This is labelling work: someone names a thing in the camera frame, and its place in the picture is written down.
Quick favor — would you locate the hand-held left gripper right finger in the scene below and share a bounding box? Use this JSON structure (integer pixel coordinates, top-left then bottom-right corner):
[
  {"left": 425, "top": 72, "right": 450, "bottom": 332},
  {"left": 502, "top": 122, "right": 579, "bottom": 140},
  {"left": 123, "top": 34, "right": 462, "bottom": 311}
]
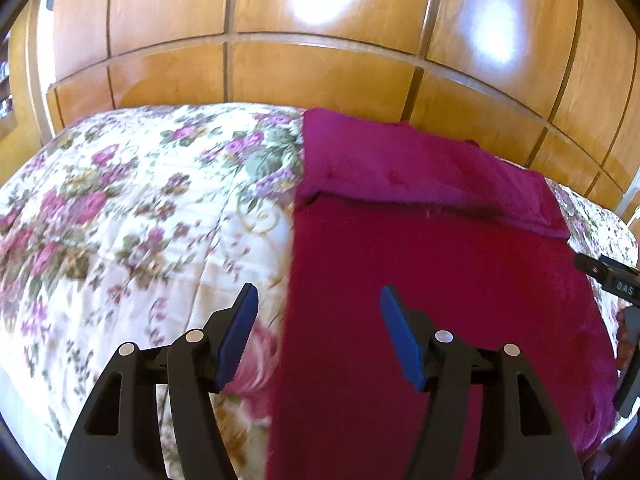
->
[{"left": 379, "top": 285, "right": 585, "bottom": 480}]

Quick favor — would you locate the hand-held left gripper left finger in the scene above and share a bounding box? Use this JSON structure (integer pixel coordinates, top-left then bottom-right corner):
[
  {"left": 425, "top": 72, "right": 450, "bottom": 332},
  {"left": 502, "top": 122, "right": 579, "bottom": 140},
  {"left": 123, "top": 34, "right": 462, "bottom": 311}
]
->
[{"left": 56, "top": 282, "right": 260, "bottom": 480}]

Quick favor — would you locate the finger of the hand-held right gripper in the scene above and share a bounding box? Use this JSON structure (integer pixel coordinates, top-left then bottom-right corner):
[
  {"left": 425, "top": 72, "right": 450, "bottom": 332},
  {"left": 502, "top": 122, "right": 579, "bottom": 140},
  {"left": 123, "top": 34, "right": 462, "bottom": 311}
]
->
[{"left": 574, "top": 252, "right": 616, "bottom": 281}]

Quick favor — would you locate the maroon garment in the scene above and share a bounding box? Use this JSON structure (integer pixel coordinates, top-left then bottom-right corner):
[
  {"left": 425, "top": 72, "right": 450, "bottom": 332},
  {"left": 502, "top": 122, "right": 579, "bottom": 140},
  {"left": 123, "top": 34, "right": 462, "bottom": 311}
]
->
[{"left": 265, "top": 107, "right": 618, "bottom": 480}]

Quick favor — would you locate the floral bedspread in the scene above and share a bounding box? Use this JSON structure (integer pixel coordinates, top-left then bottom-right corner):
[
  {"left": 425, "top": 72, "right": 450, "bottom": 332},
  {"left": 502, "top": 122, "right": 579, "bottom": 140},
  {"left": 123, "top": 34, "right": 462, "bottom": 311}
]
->
[{"left": 0, "top": 102, "right": 640, "bottom": 480}]

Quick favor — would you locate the wooden wardrobe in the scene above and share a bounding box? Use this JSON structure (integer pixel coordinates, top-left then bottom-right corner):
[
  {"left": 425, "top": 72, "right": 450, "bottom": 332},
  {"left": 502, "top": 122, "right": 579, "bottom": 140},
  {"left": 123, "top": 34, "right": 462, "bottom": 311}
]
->
[{"left": 10, "top": 0, "right": 640, "bottom": 211}]

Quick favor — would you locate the wooden shelf unit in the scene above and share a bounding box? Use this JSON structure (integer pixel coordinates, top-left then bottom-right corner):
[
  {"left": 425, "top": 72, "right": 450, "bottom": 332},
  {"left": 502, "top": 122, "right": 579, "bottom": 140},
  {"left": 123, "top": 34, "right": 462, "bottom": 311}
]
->
[{"left": 0, "top": 5, "right": 46, "bottom": 161}]

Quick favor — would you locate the small bottles group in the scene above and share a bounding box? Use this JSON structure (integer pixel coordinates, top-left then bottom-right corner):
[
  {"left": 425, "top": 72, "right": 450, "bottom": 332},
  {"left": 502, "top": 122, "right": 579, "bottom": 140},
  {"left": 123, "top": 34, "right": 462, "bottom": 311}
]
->
[{"left": 0, "top": 60, "right": 13, "bottom": 116}]

